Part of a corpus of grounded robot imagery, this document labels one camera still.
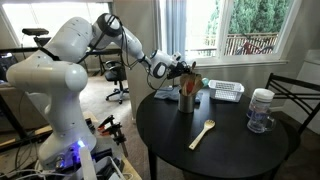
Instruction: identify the black metal chair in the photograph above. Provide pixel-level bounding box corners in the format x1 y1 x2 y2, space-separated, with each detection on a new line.
264 72 320 161

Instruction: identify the grey curtain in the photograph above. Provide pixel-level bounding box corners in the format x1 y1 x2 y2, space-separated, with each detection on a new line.
159 0 187 67

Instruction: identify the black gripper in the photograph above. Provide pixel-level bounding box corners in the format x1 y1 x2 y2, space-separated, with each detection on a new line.
166 60 194 80

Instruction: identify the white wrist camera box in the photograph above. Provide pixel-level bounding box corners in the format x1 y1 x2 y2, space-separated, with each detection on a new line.
171 51 183 63

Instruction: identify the black camera on stand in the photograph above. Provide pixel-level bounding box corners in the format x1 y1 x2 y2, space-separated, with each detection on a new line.
21 27 50 37

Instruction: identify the black side desk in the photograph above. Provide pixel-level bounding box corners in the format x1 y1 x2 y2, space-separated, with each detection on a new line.
87 48 124 77

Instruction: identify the red spatula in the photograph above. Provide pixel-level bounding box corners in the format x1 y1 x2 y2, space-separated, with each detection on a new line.
185 81 195 96

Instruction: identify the round black table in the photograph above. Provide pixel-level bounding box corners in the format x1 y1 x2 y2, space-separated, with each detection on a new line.
135 87 290 180

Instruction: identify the white framed window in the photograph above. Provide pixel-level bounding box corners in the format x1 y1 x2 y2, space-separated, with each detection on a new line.
151 0 303 73

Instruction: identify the clear glass mug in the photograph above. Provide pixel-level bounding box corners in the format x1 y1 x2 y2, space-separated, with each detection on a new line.
246 108 277 135

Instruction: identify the white plastic basket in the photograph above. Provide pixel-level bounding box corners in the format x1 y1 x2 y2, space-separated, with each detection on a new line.
207 79 245 103

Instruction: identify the silver utensil holder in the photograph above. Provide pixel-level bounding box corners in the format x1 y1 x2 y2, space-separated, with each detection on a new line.
177 89 197 114

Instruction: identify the white lidded jar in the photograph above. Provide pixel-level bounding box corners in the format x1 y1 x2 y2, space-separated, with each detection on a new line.
245 87 275 120

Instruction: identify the short orange black clamp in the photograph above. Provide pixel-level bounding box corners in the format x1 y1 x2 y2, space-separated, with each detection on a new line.
97 114 115 131

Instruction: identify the wide wooden spatula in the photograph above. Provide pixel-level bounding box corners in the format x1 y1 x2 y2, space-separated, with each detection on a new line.
186 73 204 97

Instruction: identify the black laptop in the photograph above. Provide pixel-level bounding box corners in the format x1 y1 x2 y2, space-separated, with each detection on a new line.
0 53 18 81

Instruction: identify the blue cloth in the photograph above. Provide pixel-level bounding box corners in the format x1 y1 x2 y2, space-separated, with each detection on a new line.
153 85 204 104

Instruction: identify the light wooden spoon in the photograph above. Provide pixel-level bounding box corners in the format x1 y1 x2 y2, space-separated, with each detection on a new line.
188 119 216 151

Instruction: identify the long orange black clamp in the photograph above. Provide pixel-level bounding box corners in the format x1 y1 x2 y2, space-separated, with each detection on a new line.
101 122 129 158

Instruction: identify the red bicycle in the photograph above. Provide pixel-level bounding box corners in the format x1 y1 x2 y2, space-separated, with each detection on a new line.
234 34 275 56

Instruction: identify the narrow wooden spatula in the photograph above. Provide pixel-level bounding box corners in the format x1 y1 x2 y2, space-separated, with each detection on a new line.
179 74 189 97

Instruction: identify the black office chair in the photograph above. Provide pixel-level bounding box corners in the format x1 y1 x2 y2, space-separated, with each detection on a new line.
104 59 130 105

